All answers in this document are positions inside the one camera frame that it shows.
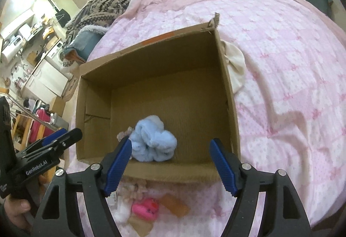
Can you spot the metal railing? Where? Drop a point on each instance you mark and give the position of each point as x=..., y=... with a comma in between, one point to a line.
x=27, y=112

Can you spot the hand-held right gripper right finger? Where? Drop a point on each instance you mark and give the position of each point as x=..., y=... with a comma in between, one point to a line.
x=223, y=168

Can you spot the person's left hand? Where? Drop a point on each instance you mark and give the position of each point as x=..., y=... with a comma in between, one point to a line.
x=13, y=210

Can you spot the white water heater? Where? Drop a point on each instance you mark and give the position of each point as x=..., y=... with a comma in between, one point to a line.
x=10, y=49

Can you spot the clear packet with white item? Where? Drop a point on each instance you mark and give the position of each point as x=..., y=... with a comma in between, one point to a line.
x=121, y=211

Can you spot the white kitchen cabinet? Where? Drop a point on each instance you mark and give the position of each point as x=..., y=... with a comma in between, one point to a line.
x=46, y=79

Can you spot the white washing machine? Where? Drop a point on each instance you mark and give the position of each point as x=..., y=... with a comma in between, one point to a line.
x=57, y=54

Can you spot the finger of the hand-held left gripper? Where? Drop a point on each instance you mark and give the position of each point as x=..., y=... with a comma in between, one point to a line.
x=52, y=137
x=69, y=138

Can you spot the blue-grey fleece pillow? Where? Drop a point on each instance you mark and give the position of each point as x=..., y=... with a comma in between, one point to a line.
x=81, y=41

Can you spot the white cloth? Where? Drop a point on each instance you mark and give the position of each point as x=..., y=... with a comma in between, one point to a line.
x=235, y=64

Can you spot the pink socks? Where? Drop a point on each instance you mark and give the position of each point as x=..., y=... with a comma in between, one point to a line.
x=146, y=208

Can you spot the grey patterned knit blanket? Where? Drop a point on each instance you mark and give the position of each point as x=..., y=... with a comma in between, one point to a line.
x=102, y=10

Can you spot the black hanging bag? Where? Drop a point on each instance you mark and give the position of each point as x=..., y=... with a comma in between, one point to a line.
x=62, y=17

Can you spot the pink patterned bed sheet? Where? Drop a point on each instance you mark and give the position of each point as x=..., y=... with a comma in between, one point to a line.
x=283, y=77

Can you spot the brown cardboard box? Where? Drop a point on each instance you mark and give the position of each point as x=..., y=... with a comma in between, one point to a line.
x=167, y=96

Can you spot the light blue fluffy scrunchie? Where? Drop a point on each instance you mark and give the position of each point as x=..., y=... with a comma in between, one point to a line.
x=155, y=139

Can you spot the red suitcase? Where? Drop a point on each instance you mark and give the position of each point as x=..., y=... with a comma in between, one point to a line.
x=40, y=123

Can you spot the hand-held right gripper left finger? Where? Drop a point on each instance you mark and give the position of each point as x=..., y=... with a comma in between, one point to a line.
x=119, y=166

